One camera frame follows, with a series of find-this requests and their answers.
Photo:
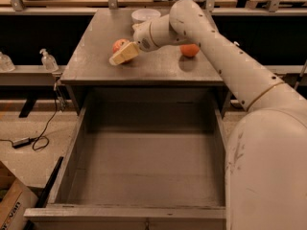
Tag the white bowl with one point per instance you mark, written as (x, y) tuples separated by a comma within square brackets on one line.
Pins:
[(143, 15)]

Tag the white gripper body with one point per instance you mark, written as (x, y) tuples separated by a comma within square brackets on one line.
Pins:
[(142, 36)]

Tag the open grey top drawer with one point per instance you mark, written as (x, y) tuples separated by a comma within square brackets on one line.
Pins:
[(141, 159)]

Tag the red apple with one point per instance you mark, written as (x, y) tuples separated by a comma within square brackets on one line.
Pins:
[(117, 45)]

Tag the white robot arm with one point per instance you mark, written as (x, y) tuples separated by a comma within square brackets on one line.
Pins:
[(266, 153)]

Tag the black power adapter with cable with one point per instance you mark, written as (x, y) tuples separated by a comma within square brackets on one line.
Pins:
[(60, 104)]

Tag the orange fruit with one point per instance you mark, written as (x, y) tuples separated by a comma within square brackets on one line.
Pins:
[(189, 50)]

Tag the cardboard box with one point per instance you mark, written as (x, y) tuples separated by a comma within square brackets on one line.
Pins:
[(16, 198)]

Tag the grey cabinet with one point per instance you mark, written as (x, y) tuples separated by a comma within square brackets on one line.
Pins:
[(167, 67)]

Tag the clear pump bottle left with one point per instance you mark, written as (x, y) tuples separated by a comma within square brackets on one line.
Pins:
[(48, 61)]

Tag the clear glass dome left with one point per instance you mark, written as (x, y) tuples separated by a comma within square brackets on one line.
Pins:
[(6, 64)]

